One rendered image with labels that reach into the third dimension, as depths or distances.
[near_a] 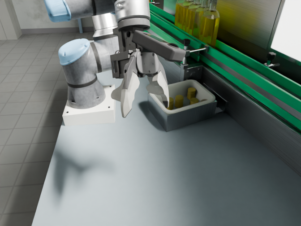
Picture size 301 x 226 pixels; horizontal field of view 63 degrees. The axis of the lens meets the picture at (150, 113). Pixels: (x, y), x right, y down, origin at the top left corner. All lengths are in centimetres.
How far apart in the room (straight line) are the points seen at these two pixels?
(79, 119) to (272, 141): 69
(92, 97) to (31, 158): 117
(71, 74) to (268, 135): 72
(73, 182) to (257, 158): 60
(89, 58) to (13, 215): 116
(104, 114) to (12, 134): 146
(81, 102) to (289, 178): 75
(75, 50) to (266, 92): 66
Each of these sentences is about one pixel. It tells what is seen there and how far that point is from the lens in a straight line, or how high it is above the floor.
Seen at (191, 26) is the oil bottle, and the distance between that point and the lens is 121.
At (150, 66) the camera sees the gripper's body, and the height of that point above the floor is 113.
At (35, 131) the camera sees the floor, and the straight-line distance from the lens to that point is 227.
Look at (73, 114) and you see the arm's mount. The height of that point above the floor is 80.
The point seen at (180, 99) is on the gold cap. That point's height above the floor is 81.
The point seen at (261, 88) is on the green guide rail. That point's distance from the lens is 91.
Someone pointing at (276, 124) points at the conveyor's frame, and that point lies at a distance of 88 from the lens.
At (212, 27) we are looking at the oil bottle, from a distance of 111.
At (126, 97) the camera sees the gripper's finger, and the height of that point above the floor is 110.
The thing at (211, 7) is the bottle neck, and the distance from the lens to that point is 111.
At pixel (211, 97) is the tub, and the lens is 99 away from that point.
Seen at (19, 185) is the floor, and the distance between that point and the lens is 190.
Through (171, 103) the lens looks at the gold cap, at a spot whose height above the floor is 80.
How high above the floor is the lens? 137
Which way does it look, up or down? 37 degrees down
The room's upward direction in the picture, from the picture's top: straight up
